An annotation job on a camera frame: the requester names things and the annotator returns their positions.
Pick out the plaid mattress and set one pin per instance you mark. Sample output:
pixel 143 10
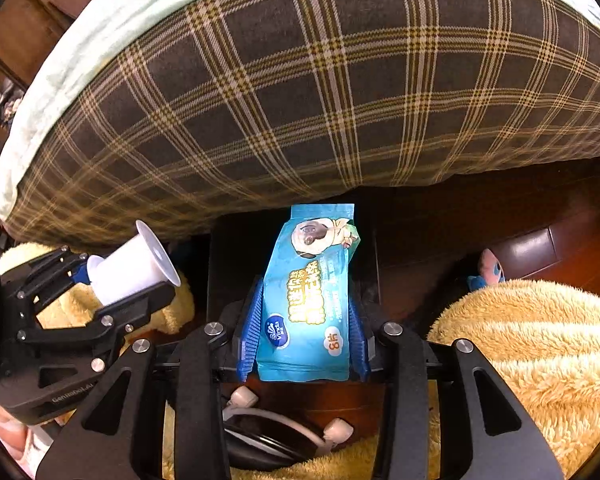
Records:
pixel 330 85

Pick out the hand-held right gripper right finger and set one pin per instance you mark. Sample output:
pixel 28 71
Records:
pixel 358 340

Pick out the cluttered shelf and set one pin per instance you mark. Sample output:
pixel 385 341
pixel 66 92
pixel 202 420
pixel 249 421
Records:
pixel 0 102

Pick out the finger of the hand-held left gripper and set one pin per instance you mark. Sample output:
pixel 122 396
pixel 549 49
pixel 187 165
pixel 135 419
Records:
pixel 81 272
pixel 135 307

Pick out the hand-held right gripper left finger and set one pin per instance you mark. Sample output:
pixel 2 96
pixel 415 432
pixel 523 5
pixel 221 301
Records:
pixel 250 330

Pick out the white plastic spool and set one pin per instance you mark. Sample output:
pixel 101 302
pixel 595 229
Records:
pixel 125 270

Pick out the pink blue slipper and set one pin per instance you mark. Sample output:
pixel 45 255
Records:
pixel 487 270

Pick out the dark wooden wardrobe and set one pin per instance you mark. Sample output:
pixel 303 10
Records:
pixel 25 15

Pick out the blue wet wipes packet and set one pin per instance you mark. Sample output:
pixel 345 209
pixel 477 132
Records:
pixel 305 310

